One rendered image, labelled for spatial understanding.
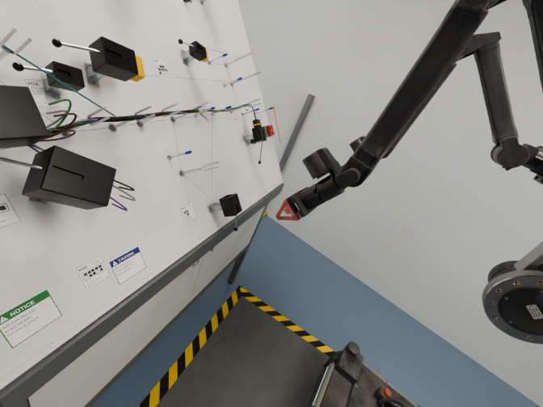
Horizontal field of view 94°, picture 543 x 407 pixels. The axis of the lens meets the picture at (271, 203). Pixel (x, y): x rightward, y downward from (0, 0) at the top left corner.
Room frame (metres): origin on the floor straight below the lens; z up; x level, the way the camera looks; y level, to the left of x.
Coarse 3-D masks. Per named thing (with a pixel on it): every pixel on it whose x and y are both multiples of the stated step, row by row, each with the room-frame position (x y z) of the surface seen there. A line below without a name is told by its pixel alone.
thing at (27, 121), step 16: (0, 96) 0.26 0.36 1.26; (16, 96) 0.28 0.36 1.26; (32, 96) 0.30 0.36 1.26; (0, 112) 0.25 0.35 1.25; (16, 112) 0.27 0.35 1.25; (32, 112) 0.29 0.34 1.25; (0, 128) 0.24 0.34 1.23; (16, 128) 0.26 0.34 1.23; (32, 128) 0.27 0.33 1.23; (0, 144) 0.25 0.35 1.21; (16, 144) 0.27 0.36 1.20
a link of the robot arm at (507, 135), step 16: (496, 32) 1.01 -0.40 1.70; (480, 48) 1.02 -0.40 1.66; (496, 48) 1.01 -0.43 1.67; (480, 64) 1.02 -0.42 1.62; (496, 64) 1.00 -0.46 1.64; (480, 80) 1.03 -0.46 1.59; (496, 80) 0.99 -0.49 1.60; (496, 96) 0.99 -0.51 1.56; (496, 112) 0.98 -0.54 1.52; (496, 128) 0.96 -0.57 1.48; (512, 128) 0.95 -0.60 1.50; (496, 144) 0.99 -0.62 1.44; (512, 144) 0.92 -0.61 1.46; (496, 160) 0.93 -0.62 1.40; (512, 160) 0.91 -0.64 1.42
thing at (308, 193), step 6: (312, 186) 0.63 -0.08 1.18; (300, 192) 0.63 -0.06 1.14; (306, 192) 0.62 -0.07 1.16; (312, 192) 0.61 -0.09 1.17; (294, 198) 0.59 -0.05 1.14; (300, 198) 0.61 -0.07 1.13; (306, 198) 0.61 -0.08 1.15; (312, 198) 0.60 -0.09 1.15; (318, 198) 0.60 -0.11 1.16; (300, 204) 0.59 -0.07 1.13; (306, 204) 0.60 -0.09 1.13; (312, 204) 0.60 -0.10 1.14; (318, 204) 0.61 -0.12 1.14; (300, 210) 0.58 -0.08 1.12; (306, 210) 0.60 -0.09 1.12; (312, 210) 0.62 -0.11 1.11
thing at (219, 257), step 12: (252, 216) 1.08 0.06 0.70; (240, 228) 0.97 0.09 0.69; (252, 228) 1.17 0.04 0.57; (228, 240) 0.88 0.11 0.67; (240, 240) 1.04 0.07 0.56; (216, 252) 0.79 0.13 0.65; (228, 252) 0.94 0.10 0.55; (204, 264) 0.73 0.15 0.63; (216, 264) 0.84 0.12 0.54; (204, 276) 0.77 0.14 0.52
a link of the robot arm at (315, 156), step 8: (320, 152) 0.63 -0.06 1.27; (328, 152) 0.64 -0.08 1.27; (304, 160) 0.63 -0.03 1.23; (312, 160) 0.62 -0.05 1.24; (320, 160) 0.62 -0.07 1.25; (328, 160) 0.62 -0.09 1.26; (312, 168) 0.61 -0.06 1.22; (320, 168) 0.61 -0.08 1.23; (328, 168) 0.61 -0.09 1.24; (336, 168) 0.61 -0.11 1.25; (352, 168) 0.57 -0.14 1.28; (312, 176) 0.62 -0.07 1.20; (336, 176) 0.58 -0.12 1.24; (344, 176) 0.57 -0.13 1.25; (352, 176) 0.56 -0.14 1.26; (344, 184) 0.57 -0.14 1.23
